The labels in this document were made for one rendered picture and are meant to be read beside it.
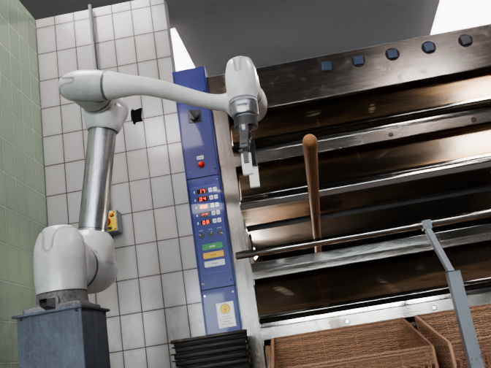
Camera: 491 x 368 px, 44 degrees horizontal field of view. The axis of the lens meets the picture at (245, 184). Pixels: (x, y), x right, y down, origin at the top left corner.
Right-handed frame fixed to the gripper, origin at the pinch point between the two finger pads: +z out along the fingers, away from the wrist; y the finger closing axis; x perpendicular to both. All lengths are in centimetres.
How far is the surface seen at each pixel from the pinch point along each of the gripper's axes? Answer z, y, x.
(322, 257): 12, -86, 16
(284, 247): 13.5, -47.4, 3.4
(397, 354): 56, -39, 37
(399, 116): -46, -83, 58
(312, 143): 14, 59, 21
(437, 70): -68, -88, 79
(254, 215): -8, -77, -11
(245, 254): 14, -47, -12
